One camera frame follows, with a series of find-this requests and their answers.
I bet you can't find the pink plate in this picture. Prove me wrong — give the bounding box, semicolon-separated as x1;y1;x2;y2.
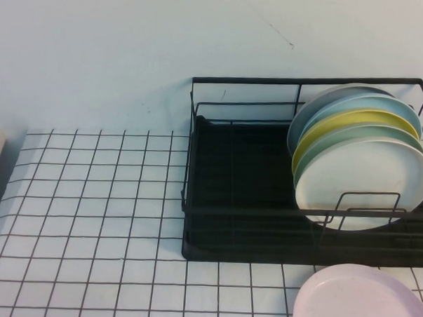
292;260;423;317

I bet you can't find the grey plate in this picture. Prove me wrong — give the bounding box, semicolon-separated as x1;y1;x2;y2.
286;80;395;162

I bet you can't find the white plate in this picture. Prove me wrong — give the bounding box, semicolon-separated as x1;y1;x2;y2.
292;135;423;235

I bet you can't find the green plate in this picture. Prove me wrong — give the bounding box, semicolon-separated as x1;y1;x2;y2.
292;120;423;197

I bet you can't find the yellow plate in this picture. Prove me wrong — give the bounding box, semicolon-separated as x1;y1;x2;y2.
290;104;423;177

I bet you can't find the light blue plate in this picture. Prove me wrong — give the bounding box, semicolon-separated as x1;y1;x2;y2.
302;92;423;142

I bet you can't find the black plastic drip tray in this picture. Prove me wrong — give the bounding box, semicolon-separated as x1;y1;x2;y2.
180;114;423;271

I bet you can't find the white black-grid table mat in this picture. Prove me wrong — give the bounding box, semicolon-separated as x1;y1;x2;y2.
0;122;423;317

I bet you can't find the black wire dish rack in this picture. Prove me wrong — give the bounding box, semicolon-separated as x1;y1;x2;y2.
177;67;423;245

